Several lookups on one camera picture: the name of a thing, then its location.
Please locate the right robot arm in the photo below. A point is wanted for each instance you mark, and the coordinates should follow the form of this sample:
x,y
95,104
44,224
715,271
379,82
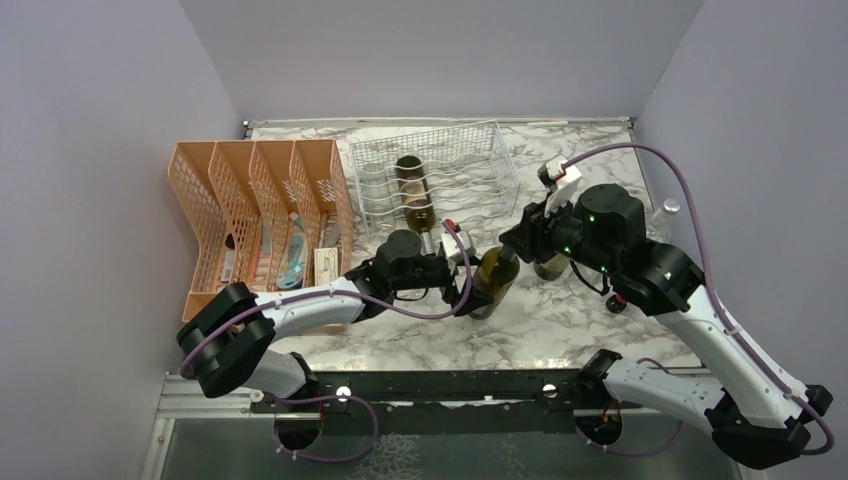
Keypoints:
x,y
755,412

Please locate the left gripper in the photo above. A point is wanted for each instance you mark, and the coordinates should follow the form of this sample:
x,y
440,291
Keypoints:
x,y
475,299

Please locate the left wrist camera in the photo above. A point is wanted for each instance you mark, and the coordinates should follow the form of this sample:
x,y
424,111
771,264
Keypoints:
x,y
455,243

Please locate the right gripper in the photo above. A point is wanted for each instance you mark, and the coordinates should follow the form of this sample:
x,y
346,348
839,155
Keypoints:
x,y
529,237

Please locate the green wine bottle white label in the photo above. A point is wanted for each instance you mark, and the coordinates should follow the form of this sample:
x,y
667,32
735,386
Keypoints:
x,y
494,277

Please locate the small white box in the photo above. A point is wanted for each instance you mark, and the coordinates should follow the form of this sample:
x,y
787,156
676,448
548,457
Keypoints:
x,y
326,263

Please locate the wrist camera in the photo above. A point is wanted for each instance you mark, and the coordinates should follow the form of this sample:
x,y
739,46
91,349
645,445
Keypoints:
x,y
561,183
455,243

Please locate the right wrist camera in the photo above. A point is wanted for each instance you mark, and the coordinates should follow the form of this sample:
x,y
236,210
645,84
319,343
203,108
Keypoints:
x,y
561,183

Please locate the clear glass bottle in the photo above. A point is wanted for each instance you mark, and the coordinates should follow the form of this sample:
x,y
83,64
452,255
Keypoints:
x,y
375,189

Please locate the green wine bottle brown label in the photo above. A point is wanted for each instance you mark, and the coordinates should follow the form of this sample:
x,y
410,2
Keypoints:
x,y
415,199

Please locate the white wire wine rack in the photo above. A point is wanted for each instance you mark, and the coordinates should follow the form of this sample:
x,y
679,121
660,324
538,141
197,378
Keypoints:
x,y
468,168

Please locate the orange plastic file organizer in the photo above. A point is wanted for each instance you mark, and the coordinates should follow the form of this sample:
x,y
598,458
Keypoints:
x,y
247,201

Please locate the dark green wine bottle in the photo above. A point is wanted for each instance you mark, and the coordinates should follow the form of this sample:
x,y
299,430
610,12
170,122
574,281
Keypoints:
x,y
553,268

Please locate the black mounting rail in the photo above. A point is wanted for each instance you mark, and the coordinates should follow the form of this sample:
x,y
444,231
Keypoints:
x,y
442,402

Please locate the clear bottle silver cap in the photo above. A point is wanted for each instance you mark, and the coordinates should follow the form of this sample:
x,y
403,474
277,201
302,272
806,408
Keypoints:
x,y
658,225

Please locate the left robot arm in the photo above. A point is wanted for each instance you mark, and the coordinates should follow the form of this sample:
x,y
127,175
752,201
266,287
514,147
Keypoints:
x,y
226,345

